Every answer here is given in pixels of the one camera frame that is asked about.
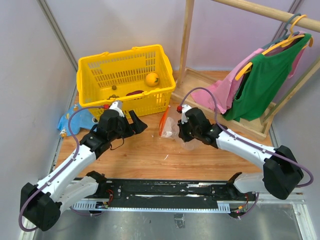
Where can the bunch of brown longans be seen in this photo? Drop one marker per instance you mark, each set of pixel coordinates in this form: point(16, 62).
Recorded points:
point(113, 97)

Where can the blue cartoon cloth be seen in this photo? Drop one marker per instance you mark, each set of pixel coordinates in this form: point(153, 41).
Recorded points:
point(82, 120)

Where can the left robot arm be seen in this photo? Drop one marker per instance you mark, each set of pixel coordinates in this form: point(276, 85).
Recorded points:
point(42, 204)

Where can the yellow plastic shopping basket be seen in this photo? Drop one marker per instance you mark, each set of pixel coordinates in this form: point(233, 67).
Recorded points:
point(127, 71)

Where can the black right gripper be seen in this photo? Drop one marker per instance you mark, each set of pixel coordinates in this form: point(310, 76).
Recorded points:
point(182, 133)

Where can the wooden clothes rack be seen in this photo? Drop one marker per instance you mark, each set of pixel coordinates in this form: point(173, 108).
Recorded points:
point(188, 78)

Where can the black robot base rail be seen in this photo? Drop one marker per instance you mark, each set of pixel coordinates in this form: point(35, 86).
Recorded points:
point(165, 196)

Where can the green shirt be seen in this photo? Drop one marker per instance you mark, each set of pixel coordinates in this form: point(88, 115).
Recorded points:
point(262, 83)

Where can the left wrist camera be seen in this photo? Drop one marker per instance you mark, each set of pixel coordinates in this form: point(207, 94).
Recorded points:
point(117, 106)

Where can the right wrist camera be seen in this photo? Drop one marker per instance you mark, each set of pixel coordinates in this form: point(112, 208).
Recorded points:
point(182, 109)

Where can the clear zip top bag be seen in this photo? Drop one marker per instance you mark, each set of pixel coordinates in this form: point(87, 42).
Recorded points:
point(168, 128)

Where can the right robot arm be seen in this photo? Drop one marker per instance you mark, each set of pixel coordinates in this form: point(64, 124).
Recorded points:
point(280, 173)

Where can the dark red fruit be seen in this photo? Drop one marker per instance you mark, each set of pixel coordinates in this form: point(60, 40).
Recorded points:
point(134, 92)

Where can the grey clothes hanger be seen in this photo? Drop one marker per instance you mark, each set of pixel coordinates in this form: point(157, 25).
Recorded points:
point(283, 32)

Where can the orange fruit with leaf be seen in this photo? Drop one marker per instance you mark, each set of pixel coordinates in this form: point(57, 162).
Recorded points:
point(152, 79)

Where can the pink shirt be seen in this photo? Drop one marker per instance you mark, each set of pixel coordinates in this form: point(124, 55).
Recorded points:
point(220, 95)

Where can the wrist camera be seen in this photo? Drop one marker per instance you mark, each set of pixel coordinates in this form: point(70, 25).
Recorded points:
point(117, 106)
point(182, 109)

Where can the yellow clothes hanger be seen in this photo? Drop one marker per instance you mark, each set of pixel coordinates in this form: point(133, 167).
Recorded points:
point(284, 43)

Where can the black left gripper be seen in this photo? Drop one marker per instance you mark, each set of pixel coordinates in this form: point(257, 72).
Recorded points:
point(139, 126)

